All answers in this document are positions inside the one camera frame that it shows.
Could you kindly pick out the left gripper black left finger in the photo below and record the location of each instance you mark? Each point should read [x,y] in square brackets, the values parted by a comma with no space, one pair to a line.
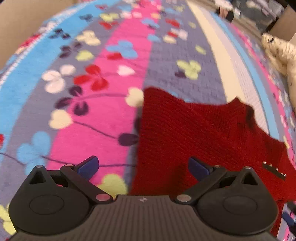
[50,202]

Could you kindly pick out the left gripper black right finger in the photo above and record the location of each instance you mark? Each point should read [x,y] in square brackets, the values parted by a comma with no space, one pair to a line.
[235,203]

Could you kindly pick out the dark red knit sweater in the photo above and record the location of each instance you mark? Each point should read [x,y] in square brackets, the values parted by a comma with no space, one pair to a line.
[171,132]

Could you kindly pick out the colourful floral striped bed blanket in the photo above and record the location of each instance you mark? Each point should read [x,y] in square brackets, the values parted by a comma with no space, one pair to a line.
[76,89]

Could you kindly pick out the cream star-patterned duvet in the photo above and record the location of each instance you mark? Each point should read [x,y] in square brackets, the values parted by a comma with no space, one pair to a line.
[281,54]

